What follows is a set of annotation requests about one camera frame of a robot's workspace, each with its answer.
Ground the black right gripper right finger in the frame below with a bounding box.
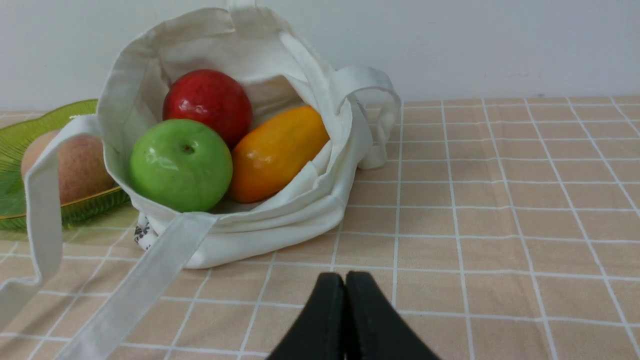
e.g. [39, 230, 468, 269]
[345, 271, 440, 360]

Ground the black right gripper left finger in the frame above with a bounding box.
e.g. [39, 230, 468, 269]
[267, 272, 345, 360]

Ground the green apple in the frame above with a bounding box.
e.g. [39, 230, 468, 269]
[128, 119, 233, 213]

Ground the white canvas tote bag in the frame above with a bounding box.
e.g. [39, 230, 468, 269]
[1, 0, 402, 360]

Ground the beige checkered tablecloth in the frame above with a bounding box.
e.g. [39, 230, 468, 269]
[0, 96, 640, 360]

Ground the orange mango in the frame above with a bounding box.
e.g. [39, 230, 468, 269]
[228, 105, 330, 204]

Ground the red apple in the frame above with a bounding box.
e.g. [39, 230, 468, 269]
[162, 69, 253, 150]

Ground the pink peach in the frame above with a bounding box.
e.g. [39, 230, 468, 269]
[21, 130, 117, 205]

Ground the green glass plate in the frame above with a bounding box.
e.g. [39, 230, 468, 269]
[0, 99, 130, 232]

